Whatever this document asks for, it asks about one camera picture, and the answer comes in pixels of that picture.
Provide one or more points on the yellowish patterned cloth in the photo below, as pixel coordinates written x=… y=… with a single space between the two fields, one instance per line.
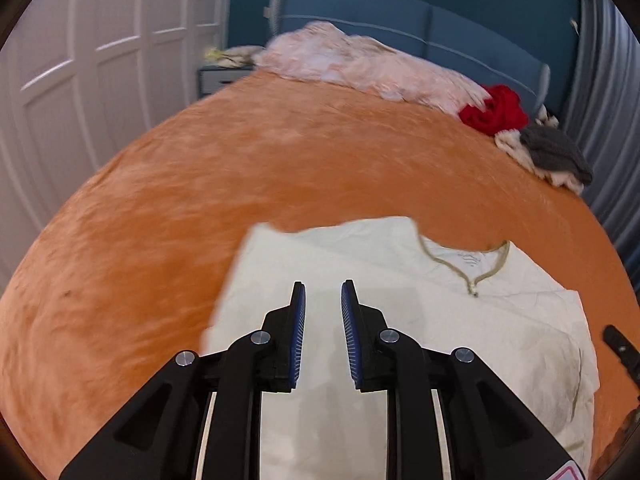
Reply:
x=232 y=56

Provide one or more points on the red garment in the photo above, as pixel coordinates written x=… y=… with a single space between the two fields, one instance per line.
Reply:
x=495 y=110

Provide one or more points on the cream quilted garment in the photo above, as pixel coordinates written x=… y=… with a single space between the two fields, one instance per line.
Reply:
x=500 y=330

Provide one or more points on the orange plush blanket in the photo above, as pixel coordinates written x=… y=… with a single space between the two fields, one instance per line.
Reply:
x=250 y=170

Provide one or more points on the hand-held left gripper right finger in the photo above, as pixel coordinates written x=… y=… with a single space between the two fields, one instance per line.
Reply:
x=347 y=320

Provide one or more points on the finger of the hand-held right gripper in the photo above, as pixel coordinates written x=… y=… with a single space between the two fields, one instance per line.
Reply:
x=622 y=350

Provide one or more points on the grey pleated curtain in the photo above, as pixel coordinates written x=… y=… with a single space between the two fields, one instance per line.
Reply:
x=607 y=110

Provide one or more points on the blue upholstered headboard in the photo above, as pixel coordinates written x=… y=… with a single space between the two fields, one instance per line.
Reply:
x=400 y=15

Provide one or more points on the grey nightstand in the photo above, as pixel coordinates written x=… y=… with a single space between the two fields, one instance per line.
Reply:
x=215 y=80

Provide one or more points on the cream fluffy garment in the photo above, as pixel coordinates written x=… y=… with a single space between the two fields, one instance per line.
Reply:
x=515 y=152

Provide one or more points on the black and white cloth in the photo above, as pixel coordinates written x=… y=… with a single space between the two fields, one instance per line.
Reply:
x=547 y=117

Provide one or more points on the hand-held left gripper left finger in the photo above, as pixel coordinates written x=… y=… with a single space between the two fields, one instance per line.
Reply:
x=299 y=320

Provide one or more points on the white panelled wardrobe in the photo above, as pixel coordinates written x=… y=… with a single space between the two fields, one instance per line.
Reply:
x=90 y=60

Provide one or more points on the pink floral quilt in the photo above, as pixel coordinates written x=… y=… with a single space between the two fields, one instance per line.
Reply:
x=360 y=62

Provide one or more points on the grey knitted sweater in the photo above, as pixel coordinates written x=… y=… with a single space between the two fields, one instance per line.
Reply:
x=555 y=152

